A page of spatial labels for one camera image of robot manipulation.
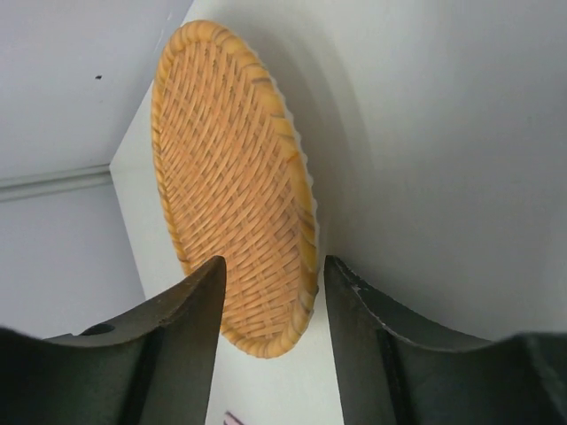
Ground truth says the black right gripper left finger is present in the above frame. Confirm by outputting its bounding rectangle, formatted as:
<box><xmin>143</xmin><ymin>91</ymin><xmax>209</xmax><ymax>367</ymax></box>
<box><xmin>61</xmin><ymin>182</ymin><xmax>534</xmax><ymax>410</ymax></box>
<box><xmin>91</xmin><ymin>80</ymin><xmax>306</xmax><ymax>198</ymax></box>
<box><xmin>1</xmin><ymin>257</ymin><xmax>226</xmax><ymax>424</ymax></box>

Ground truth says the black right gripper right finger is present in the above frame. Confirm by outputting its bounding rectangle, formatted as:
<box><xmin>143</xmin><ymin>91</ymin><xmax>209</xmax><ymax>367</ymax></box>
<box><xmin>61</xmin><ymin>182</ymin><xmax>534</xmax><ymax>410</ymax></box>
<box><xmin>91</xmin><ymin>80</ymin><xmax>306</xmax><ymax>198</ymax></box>
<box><xmin>323</xmin><ymin>256</ymin><xmax>566</xmax><ymax>424</ymax></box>

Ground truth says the purple Frozen placemat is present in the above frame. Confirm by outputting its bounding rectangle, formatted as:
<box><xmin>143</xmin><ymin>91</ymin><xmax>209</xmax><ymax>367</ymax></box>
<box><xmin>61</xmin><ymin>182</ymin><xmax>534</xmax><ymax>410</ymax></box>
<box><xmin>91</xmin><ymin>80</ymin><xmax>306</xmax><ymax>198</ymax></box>
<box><xmin>223</xmin><ymin>411</ymin><xmax>245</xmax><ymax>425</ymax></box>

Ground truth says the round wooden plate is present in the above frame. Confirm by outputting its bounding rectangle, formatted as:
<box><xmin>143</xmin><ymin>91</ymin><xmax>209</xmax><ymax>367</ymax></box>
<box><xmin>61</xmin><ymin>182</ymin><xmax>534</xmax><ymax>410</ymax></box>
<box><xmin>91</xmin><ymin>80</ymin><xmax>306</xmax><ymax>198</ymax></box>
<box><xmin>151</xmin><ymin>20</ymin><xmax>318</xmax><ymax>359</ymax></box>

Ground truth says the left aluminium frame post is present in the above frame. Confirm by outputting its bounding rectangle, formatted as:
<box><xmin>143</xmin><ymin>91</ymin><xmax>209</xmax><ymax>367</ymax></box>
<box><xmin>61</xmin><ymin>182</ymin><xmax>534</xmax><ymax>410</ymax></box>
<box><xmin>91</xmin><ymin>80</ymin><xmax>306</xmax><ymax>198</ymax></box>
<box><xmin>1</xmin><ymin>165</ymin><xmax>113</xmax><ymax>203</ymax></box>

